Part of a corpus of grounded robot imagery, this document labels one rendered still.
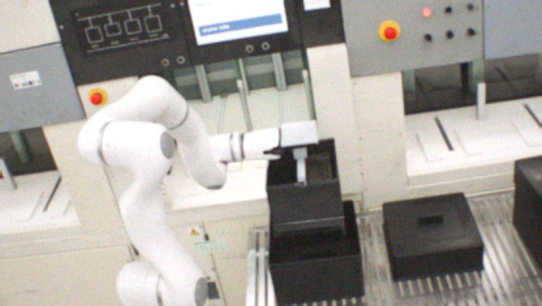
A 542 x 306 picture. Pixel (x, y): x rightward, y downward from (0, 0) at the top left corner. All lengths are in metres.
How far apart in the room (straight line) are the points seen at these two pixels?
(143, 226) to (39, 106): 0.87
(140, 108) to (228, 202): 0.90
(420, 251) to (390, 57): 0.61
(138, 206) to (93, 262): 1.15
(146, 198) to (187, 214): 0.92
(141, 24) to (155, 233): 0.76
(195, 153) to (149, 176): 0.33
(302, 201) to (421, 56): 0.62
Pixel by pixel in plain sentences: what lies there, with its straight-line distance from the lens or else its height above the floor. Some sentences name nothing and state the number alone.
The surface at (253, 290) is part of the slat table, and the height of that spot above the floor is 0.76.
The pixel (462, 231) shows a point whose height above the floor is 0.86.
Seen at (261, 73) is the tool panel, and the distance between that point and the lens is 2.94.
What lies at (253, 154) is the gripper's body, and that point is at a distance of 1.70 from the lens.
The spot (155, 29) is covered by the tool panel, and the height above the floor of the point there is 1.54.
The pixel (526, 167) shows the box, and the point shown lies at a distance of 2.01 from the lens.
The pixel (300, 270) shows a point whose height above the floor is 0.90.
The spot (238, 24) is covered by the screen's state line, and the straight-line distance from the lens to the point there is 1.91.
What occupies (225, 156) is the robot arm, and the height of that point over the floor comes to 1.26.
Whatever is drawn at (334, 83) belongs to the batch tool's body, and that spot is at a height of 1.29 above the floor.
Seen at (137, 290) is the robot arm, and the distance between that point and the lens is 1.52.
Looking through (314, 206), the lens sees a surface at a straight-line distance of 1.73.
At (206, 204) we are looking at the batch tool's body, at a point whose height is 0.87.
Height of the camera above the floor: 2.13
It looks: 31 degrees down
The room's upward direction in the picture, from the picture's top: 10 degrees counter-clockwise
